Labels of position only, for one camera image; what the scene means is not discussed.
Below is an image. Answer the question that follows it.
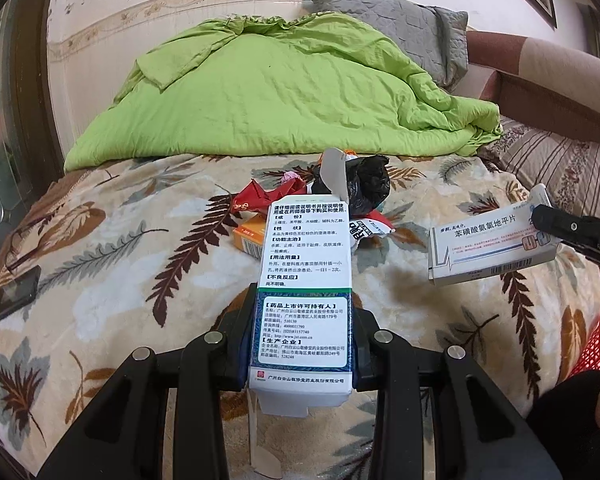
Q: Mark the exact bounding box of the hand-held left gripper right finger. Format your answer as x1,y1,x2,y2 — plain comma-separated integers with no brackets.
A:
352,307,563,480

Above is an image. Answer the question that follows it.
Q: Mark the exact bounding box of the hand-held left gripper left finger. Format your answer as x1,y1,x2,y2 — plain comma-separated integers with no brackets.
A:
37,282,261,480

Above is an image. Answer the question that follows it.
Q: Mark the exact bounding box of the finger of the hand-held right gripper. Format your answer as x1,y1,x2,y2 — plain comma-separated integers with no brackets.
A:
530,204,600,277

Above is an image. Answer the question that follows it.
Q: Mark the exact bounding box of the white medicine box blue label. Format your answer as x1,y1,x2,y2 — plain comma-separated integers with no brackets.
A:
247,147,357,476

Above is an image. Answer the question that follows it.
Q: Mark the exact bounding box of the brown patterned bed sheet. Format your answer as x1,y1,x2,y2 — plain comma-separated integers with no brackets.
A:
480,115,600,221

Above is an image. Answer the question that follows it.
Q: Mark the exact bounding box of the small orange box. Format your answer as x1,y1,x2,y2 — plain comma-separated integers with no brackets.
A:
232,212,270,260

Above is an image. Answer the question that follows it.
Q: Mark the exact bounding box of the white and red wrapper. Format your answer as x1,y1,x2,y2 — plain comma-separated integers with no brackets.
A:
347,212,396,251

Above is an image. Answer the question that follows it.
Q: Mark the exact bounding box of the red plastic basket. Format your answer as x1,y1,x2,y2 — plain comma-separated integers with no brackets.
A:
567,305,600,381

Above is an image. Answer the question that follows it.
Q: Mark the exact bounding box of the leaf printed blanket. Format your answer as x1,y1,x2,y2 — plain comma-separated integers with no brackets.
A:
0,152,600,480

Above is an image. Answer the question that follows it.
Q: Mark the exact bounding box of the brown striped headboard cushion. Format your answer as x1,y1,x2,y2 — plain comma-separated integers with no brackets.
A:
467,30,600,151

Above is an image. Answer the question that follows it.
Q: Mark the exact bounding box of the red crumpled wrapper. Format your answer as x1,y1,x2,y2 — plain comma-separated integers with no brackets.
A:
231,176,306,211

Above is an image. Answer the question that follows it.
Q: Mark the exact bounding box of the black plastic bag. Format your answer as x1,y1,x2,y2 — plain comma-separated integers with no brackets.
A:
314,156,392,216

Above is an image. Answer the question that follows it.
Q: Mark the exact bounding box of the person's leg in dark trousers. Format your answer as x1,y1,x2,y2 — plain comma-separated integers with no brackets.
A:
525,370,600,480

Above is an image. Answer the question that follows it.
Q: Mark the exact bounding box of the black smartphone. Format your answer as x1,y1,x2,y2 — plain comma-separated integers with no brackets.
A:
0,265,42,333

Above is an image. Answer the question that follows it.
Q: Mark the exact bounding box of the grey quilted pillow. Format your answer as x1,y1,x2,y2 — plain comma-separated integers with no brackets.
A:
302,0,470,93

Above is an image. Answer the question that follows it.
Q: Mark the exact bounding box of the green quilt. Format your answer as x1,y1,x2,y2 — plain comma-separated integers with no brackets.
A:
64,11,503,172

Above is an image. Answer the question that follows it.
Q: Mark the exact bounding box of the wooden door with glass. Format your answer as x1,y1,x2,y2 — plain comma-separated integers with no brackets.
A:
0,0,66,241

